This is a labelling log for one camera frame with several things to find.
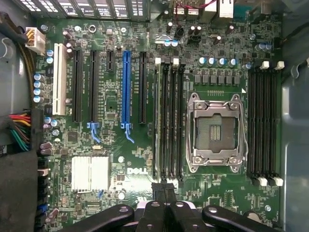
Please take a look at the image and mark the RAM slot with black latches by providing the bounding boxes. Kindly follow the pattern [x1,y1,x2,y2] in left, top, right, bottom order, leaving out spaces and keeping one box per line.
[247,64,256,180]
[161,58,170,182]
[264,64,272,180]
[177,58,186,182]

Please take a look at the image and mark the green Dell motherboard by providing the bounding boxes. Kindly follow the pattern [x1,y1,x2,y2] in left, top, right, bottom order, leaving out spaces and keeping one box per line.
[35,18,283,232]

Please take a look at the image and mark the coin cell battery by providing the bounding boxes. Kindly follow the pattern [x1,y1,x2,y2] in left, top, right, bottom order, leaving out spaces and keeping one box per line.
[242,209,263,223]

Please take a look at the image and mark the silver finned chipset heatsink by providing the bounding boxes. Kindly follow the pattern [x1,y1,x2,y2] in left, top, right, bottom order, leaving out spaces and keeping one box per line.
[71,156,110,193]

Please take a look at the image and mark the silver CPU socket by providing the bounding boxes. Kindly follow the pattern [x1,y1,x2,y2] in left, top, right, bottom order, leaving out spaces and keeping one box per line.
[185,92,249,174]

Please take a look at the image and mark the long black expansion slot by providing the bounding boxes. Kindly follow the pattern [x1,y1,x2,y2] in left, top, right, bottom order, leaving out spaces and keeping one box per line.
[138,51,148,124]
[86,50,101,144]
[72,49,84,123]

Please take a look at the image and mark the grey metal PC case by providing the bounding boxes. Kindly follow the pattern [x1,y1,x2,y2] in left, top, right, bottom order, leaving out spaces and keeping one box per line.
[0,0,309,232]

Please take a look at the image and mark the blue expansion slot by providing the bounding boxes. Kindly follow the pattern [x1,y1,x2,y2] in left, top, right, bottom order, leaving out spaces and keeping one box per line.
[120,50,134,144]

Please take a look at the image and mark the black foam pad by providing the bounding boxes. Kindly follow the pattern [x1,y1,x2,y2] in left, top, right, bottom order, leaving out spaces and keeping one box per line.
[0,145,40,232]

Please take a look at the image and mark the black main power connector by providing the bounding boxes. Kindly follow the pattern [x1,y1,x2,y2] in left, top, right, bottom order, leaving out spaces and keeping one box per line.
[30,108,45,152]

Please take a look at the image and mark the short black expansion slot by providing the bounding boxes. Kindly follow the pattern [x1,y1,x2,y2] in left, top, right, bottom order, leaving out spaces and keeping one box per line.
[106,50,115,73]

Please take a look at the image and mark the white PCI expansion slot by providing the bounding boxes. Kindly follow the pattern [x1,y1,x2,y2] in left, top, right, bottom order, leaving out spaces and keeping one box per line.
[52,43,67,116]

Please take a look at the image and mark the white power connector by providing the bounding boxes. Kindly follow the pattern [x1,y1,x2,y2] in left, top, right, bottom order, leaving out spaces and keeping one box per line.
[24,27,47,56]

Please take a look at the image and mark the silver rear port block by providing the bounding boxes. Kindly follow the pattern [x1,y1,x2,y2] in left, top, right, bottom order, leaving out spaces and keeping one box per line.
[218,0,235,19]

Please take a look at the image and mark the coloured power wire bundle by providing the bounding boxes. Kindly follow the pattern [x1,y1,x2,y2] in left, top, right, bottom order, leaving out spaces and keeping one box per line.
[0,113,32,152]

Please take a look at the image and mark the yellow and black wires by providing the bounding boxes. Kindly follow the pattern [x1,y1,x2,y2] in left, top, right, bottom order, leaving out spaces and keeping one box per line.
[19,45,35,108]

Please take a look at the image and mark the red thin wire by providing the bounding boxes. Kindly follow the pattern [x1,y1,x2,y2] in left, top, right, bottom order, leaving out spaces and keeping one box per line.
[173,0,218,27]

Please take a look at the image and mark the black sleeved cable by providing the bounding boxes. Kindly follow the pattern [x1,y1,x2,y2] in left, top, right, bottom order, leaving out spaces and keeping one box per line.
[0,11,28,44]

